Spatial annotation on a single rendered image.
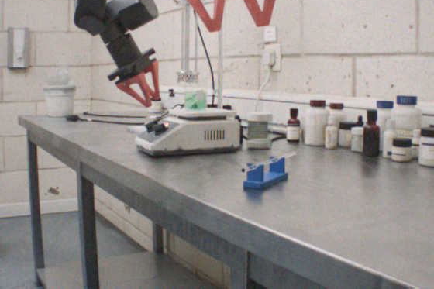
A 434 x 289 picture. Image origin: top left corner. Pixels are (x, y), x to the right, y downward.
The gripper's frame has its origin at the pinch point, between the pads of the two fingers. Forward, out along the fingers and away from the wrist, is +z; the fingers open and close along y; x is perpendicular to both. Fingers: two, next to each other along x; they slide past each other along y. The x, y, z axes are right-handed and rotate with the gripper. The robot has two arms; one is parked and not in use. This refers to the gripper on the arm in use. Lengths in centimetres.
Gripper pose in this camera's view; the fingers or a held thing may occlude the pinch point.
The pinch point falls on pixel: (151, 99)
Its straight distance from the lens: 109.6
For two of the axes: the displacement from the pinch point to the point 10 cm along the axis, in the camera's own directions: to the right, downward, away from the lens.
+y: 4.0, -4.8, 7.8
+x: -7.9, 2.5, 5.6
